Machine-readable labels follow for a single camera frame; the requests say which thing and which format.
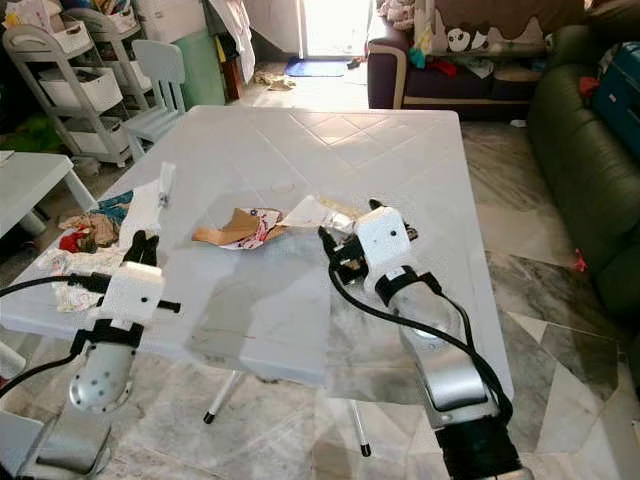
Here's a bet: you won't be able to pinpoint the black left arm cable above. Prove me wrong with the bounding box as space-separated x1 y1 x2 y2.
0 271 123 401

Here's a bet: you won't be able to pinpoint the dark green leather sofa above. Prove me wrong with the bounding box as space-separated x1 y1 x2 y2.
524 24 640 323

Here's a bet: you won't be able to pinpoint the blue box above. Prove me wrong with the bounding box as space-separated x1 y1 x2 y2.
591 40 640 163

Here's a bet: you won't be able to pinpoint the green toy on floor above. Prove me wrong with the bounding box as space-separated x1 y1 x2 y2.
22 114 68 154

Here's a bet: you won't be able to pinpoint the white printed crumpled tissue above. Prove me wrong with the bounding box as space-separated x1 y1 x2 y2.
44 244 137 314

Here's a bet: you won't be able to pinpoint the small white side table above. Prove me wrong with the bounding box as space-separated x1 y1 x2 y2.
0 150 98 239

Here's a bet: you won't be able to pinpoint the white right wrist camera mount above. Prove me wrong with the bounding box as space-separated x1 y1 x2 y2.
354 204 418 289

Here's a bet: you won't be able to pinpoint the panda face cushion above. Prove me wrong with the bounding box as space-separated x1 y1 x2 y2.
444 24 492 54

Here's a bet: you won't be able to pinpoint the green cabinet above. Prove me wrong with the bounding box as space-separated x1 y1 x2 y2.
174 29 228 110

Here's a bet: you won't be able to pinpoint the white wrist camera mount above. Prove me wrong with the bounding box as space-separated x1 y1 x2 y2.
354 204 418 289
84 259 183 327

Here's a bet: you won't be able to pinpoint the red and brown wrapper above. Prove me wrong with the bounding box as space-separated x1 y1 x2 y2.
57 212 122 255

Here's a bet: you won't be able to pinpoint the white crumpled paper wrapper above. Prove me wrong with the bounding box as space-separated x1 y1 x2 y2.
277 194 363 237

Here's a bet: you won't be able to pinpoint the white plastic stick packet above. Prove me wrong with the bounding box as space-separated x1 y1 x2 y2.
154 162 177 237

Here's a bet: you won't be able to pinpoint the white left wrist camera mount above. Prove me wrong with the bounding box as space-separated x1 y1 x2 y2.
84 259 183 327

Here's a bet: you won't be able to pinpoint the pair of slippers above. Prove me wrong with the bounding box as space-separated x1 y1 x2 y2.
252 71 297 93

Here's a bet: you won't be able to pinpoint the blue doormat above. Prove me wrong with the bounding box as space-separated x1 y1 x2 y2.
284 60 349 80

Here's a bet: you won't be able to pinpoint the large white folding table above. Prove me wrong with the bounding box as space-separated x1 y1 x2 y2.
0 105 517 459

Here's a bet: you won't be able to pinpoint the blue snack packet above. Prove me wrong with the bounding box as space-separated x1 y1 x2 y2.
94 190 134 227

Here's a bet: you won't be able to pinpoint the grey shelf cart cluttered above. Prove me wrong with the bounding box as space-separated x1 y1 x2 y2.
60 6 153 113

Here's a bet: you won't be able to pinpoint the pale blue child chair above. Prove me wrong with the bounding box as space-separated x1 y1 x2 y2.
124 39 192 163

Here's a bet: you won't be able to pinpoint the dark purple sofa beige trim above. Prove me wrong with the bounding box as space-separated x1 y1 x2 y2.
364 0 593 113

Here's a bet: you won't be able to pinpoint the grey shelf cart white bins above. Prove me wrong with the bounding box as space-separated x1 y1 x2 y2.
4 24 133 168

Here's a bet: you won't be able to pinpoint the white hanging cloth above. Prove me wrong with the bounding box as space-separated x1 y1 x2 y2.
209 0 257 83

